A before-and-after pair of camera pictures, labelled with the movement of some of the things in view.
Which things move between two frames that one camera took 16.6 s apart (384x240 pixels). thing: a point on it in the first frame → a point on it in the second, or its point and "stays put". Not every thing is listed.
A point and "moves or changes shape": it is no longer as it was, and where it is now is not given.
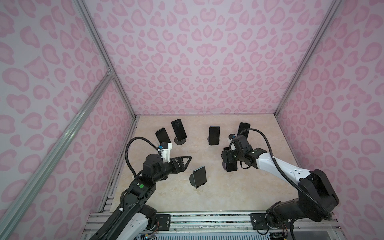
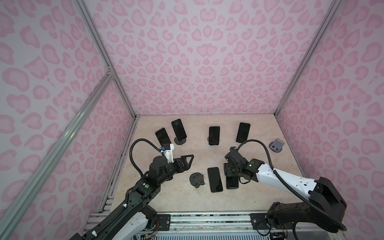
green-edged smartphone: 243,126 stays put
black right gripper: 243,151 → 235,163
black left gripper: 182,167 stays put
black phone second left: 179,129 stays put
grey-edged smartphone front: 199,175 → 232,182
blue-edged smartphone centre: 214,135 stays put
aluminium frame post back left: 85,15 stays put
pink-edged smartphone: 229,161 moves or changes shape
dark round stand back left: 179,142 stays put
